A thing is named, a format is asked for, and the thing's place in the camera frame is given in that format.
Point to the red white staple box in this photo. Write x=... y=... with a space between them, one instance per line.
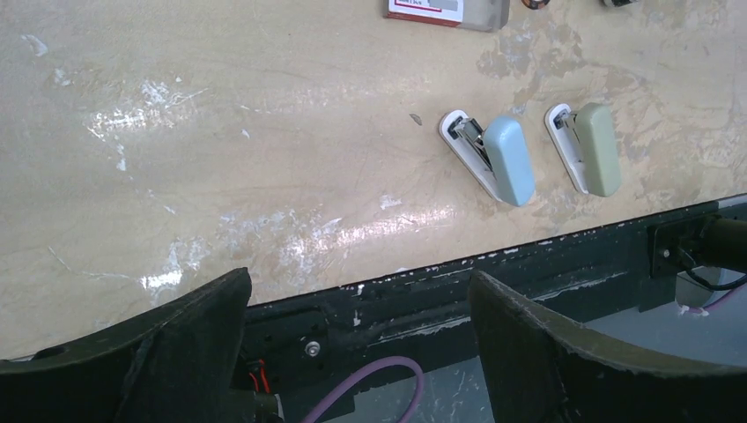
x=475 y=15

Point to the light blue stapler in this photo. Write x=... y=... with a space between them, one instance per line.
x=496 y=155

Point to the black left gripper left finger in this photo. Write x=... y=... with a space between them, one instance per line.
x=173 y=363

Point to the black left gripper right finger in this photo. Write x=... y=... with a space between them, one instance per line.
x=541 y=366

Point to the beige green stapler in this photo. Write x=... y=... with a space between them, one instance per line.
x=585 y=141

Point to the orange black poker chip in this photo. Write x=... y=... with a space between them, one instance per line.
x=535 y=4

